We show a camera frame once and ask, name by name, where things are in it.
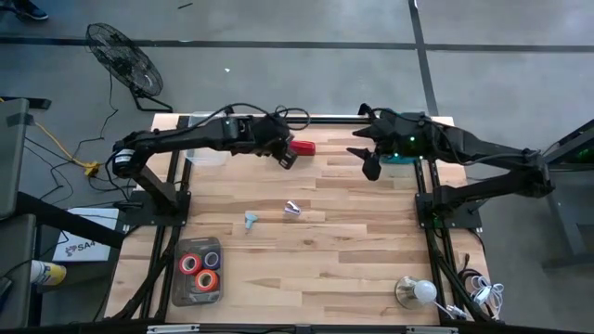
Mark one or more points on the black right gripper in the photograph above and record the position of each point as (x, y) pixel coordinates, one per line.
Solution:
(404, 137)

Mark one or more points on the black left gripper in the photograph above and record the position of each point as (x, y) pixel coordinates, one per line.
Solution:
(267, 134)

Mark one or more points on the red stapler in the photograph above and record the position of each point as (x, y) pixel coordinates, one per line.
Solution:
(304, 148)

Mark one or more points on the light blue staple remover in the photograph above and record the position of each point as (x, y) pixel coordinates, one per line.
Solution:
(250, 218)

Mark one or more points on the blue tape roll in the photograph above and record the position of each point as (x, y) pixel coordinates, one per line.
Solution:
(205, 260)

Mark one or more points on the red tape roll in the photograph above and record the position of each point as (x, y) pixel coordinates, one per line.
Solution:
(184, 264)

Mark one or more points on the orange tape roll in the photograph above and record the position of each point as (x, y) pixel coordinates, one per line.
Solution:
(199, 281)

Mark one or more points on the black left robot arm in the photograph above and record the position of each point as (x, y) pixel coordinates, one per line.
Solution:
(185, 137)

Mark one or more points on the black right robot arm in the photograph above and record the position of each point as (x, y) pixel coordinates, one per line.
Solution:
(501, 155)

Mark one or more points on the blue plastic bin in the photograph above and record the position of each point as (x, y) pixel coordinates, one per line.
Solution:
(404, 160)

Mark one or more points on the clear plastic bin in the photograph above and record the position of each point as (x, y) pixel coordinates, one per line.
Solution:
(206, 157)

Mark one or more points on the brass lamp with white bulb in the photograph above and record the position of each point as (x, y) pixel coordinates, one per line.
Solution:
(424, 291)

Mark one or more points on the grey plastic tray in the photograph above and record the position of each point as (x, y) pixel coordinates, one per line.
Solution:
(185, 297)

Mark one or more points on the black floor fan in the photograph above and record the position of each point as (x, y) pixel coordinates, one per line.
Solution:
(125, 60)

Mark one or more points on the white cardboard box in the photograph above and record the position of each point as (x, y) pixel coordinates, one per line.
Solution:
(88, 241)

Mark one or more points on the white and yellow spray can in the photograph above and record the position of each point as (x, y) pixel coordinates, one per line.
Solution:
(48, 273)

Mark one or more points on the grey equipment cart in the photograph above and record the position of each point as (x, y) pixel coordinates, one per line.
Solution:
(11, 158)

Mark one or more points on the person's shoe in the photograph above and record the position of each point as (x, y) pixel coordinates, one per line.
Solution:
(32, 10)

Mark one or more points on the black table frame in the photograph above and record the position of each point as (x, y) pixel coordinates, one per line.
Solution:
(334, 120)

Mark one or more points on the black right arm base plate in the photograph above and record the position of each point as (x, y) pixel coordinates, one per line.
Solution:
(459, 213)

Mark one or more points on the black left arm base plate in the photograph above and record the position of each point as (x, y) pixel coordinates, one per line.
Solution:
(139, 213)

